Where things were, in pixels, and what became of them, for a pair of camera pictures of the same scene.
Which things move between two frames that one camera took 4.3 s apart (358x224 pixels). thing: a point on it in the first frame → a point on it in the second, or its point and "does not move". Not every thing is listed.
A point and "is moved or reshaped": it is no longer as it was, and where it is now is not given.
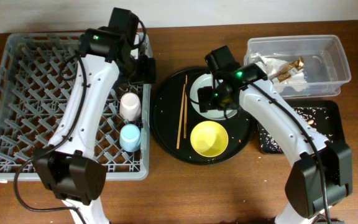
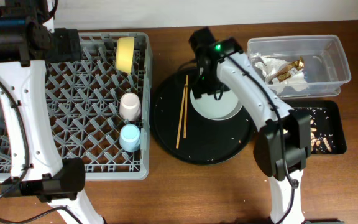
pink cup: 130,106 does not move
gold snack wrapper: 291,68 does not move
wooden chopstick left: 181,116 does not move
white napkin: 296,81 does not move
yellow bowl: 209,139 is moved or reshaped
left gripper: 146,70 → 70,45
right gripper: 206,100 → 202,84
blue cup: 130,137 does not move
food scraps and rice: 317,119 does not move
